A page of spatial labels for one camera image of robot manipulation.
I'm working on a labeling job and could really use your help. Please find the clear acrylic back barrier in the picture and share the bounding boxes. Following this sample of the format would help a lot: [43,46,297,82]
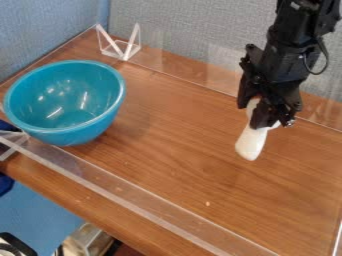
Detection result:
[94,23,342,133]

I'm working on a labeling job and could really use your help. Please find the grey metal table leg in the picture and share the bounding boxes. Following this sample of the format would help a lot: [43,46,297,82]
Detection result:
[51,223,113,256]

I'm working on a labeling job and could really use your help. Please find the clear acrylic corner bracket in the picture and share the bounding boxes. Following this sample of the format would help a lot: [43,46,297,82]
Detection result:
[94,24,141,61]

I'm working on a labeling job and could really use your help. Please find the clear acrylic barrier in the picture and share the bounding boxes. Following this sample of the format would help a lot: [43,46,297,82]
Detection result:
[94,23,342,133]
[0,131,277,256]

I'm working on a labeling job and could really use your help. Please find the blue plastic bowl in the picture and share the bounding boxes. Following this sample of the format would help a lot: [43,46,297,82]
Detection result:
[2,60,125,146]

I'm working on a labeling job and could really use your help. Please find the black and white floor object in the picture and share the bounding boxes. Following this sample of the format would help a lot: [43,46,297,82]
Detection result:
[0,232,37,256]

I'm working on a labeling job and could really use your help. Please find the dark blue object at edge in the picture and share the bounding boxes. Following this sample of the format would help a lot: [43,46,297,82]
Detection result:
[0,119,21,198]

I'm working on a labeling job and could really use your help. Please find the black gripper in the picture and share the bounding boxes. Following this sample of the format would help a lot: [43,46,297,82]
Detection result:
[236,29,328,129]

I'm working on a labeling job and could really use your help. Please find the brown and white toy mushroom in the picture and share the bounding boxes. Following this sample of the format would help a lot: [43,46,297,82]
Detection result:
[233,97,283,162]

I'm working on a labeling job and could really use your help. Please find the clear acrylic front barrier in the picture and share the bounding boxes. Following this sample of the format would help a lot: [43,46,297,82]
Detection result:
[0,131,277,256]

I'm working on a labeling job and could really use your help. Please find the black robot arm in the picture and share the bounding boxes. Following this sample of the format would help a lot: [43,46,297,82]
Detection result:
[236,0,342,129]

